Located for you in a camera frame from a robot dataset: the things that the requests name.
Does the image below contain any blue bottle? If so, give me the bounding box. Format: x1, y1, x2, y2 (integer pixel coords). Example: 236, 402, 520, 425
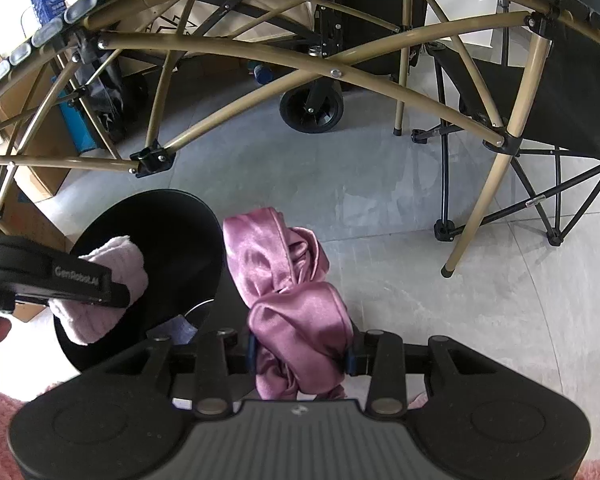
247, 61, 274, 84

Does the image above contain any light pink fluffy cloth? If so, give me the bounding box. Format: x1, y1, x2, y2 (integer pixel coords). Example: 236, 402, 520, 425
47, 235, 150, 346

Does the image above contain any black fabric bag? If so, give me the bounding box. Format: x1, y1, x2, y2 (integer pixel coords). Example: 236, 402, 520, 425
72, 52, 148, 143

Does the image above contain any corrugated cardboard box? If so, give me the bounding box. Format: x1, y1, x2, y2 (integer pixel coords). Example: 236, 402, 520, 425
0, 57, 73, 198

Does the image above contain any pink satin cloth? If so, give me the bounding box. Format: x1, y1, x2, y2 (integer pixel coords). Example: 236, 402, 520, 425
222, 206, 353, 402

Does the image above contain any black trash bin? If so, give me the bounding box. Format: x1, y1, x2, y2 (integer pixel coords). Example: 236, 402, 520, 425
51, 188, 253, 378

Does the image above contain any olive folding table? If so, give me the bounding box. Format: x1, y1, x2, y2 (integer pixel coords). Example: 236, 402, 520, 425
0, 0, 600, 278

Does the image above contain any black wagon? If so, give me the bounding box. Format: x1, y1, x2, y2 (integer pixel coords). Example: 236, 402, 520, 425
280, 0, 431, 133

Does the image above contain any black folding chair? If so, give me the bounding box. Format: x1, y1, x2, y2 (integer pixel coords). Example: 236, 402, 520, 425
412, 0, 600, 248

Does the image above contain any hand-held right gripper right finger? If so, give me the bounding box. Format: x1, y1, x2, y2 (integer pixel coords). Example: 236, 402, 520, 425
345, 329, 487, 418

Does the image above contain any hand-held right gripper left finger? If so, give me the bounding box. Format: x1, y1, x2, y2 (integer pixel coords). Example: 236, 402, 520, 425
100, 327, 258, 418

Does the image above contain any blue carton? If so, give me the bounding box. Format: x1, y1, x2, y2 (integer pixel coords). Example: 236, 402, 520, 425
30, 0, 66, 28

